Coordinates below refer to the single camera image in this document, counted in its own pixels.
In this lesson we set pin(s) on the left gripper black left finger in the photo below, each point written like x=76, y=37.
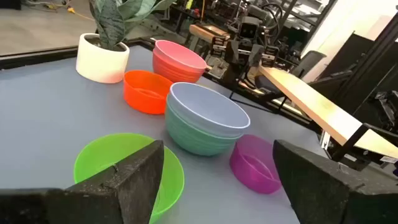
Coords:
x=124, y=193

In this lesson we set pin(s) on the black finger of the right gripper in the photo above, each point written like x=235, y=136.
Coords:
x=232, y=52
x=256, y=55

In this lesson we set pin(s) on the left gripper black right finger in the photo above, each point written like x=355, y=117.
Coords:
x=326, y=196

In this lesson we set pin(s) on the large pink bowl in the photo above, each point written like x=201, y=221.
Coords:
x=180, y=54

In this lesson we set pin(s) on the small green bowl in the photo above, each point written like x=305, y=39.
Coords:
x=99, y=152

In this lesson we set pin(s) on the large coral bowl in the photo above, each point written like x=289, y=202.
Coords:
x=174, y=74

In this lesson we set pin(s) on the large light blue bowl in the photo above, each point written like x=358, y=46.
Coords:
x=205, y=105

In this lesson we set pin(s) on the small magenta bowl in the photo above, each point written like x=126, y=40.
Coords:
x=252, y=168

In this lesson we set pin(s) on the large teal bowl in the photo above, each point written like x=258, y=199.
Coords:
x=192, y=140

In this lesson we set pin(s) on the small orange bowl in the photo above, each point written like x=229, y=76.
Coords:
x=140, y=99

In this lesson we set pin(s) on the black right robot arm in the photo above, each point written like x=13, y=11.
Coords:
x=236, y=74

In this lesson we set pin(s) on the wooden background desk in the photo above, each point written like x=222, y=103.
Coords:
x=202, y=32

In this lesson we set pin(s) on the black office chair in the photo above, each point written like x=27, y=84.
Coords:
x=309, y=62

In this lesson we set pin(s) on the snake plant in white pot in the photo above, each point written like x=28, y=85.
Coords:
x=99, y=65

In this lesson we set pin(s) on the black metal frame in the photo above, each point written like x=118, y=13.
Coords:
x=311, y=102

